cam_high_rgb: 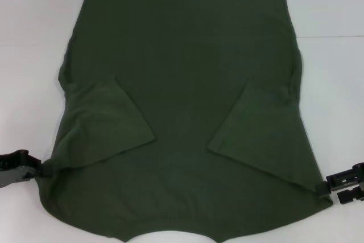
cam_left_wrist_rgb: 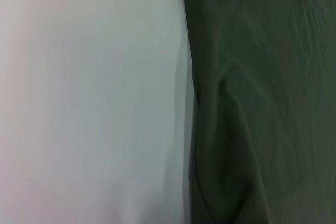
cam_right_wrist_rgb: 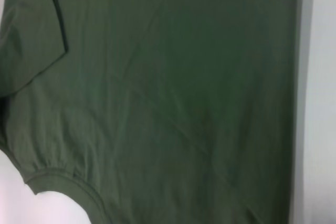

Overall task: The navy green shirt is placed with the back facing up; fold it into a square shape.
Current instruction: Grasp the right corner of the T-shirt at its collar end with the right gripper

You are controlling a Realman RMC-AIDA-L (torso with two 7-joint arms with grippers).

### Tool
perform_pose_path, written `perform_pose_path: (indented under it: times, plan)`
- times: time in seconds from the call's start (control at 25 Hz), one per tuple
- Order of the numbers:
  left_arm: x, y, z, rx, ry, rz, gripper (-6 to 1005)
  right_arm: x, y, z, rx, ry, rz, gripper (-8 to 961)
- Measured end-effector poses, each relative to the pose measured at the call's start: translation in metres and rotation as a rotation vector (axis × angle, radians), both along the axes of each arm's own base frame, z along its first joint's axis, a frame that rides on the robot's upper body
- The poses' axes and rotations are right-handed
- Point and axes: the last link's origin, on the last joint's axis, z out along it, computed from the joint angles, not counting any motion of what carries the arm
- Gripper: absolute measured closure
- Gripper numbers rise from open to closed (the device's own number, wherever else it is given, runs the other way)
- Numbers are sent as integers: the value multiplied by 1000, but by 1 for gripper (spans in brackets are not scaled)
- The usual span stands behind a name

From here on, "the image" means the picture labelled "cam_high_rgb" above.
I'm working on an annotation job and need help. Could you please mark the dark green t-shirt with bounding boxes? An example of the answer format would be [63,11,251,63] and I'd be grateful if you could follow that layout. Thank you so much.
[39,0,334,243]

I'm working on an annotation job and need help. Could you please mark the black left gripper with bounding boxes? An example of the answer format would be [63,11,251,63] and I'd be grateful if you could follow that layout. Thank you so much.
[0,149,53,190]

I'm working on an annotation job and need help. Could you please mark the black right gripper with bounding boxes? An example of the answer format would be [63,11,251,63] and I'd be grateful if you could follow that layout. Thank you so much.
[315,162,364,205]

